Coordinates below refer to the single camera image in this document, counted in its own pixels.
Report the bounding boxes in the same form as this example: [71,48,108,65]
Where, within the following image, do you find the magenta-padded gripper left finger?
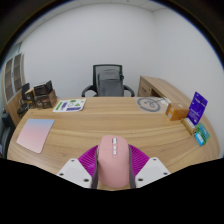
[56,144,100,190]

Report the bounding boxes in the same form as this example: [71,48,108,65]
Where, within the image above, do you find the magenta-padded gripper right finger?
[127,144,172,189]

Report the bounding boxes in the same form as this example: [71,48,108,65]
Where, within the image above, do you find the pink computer mouse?
[96,134,132,189]

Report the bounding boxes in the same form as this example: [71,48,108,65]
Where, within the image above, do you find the pink-blue gradient mouse pad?
[16,118,56,155]

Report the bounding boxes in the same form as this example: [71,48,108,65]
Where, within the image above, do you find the small blue box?
[194,131,206,147]

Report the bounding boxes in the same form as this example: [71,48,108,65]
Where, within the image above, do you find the small tan box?
[180,117,198,136]

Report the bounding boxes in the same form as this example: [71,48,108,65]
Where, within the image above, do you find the orange cardboard box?
[165,102,190,122]

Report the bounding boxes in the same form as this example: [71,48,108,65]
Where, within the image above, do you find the green box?
[194,122,211,143]

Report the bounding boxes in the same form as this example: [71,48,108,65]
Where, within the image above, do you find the printed sheet with coloured shapes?
[52,97,87,113]

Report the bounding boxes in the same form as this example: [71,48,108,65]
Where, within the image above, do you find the wide brown coffee box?
[33,89,58,110]

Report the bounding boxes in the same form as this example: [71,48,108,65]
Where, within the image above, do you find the black armchair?
[0,111,16,158]

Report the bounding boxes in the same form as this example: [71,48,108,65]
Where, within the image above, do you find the wooden side cabinet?
[137,75,188,104]

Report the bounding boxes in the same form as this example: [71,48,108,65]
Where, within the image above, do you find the tall brown coffee box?
[24,87,37,103]

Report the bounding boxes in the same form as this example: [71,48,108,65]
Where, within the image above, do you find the black cardboard box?
[33,79,54,97]

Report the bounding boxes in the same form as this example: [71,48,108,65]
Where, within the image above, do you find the grey backpack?
[97,68,125,98]

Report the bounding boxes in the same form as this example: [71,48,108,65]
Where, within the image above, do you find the small black visitor chair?
[16,82,32,118]

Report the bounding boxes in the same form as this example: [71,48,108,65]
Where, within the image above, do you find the black mesh office chair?
[81,63,136,98]

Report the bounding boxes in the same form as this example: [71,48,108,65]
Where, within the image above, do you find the wooden shelf unit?
[0,52,28,128]

